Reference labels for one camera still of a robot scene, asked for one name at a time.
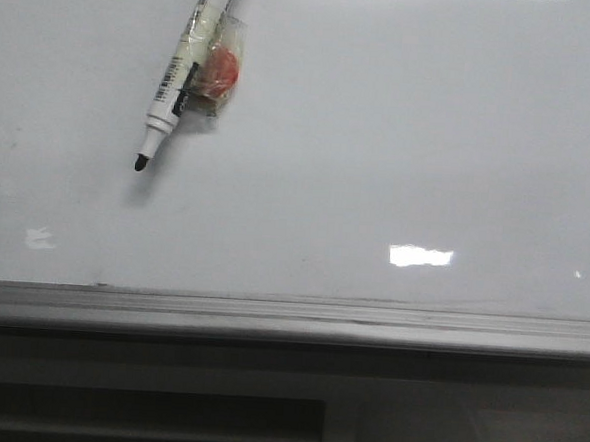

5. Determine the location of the white black-tip whiteboard marker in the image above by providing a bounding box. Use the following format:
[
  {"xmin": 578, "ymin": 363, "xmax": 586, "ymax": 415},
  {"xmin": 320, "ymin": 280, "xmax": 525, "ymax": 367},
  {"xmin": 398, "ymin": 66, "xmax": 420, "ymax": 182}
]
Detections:
[{"xmin": 134, "ymin": 0, "xmax": 234, "ymax": 172}]

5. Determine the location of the white glossy whiteboard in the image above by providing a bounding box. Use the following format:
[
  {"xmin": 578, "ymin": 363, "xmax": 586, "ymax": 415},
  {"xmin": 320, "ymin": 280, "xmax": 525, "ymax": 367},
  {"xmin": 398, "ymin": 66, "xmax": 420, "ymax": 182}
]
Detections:
[{"xmin": 0, "ymin": 0, "xmax": 590, "ymax": 317}]

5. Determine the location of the grey aluminium whiteboard tray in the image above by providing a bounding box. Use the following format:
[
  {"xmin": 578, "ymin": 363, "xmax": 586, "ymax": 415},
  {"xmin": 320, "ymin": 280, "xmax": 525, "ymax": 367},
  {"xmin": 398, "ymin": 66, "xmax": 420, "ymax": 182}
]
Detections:
[{"xmin": 0, "ymin": 280, "xmax": 590, "ymax": 361}]

